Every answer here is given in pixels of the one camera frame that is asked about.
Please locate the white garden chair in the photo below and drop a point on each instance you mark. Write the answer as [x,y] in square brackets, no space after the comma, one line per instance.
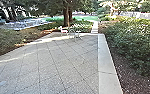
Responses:
[63,30]
[75,32]

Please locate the green shrub hedge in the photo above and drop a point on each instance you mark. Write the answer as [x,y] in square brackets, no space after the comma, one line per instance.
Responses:
[134,41]

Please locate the concrete curb strip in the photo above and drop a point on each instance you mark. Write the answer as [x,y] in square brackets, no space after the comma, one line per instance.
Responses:
[107,66]

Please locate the brown tree trunk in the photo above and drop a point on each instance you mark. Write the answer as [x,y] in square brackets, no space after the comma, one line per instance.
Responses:
[67,15]

